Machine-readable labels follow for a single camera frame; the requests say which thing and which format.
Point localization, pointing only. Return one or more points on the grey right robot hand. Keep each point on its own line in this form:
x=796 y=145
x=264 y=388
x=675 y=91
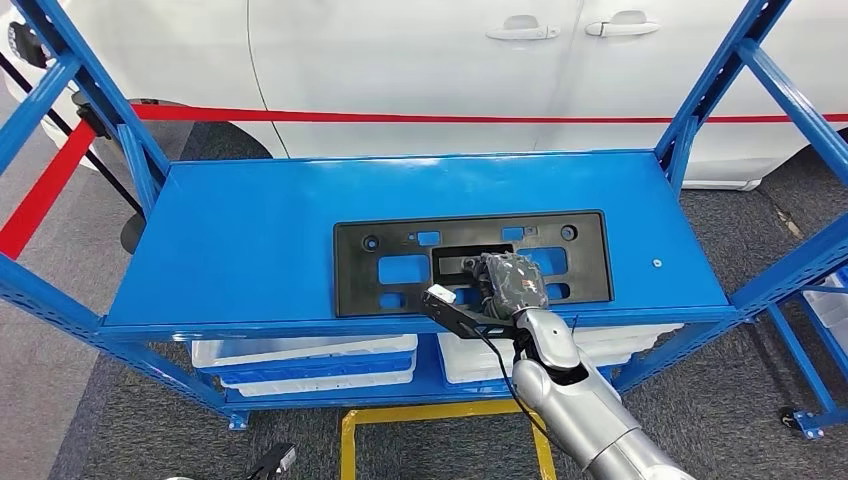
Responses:
x=513 y=285

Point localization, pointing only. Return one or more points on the black plastic plate bracket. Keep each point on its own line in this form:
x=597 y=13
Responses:
x=351 y=278

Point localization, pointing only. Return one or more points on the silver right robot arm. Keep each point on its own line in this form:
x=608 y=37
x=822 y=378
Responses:
x=583 y=411

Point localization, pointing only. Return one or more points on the large blue metal shelf rack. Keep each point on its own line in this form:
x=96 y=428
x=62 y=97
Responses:
x=265 y=252

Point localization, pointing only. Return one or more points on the long red barrier belt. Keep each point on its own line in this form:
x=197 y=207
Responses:
x=397 y=118

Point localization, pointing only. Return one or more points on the white car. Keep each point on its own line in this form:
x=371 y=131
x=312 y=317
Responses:
x=397 y=60

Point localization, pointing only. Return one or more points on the black barrier stanchion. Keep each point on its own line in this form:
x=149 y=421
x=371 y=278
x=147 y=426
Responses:
x=89 y=116

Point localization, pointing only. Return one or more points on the short red barrier belt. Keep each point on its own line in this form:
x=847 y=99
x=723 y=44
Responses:
x=40 y=199

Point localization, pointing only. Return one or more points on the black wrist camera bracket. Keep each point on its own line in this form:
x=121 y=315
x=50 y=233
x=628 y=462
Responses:
x=464 y=321

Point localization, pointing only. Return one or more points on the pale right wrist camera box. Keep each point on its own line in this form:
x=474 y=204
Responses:
x=442 y=295

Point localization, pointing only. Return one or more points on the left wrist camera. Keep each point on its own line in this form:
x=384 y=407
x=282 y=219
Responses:
x=275 y=460

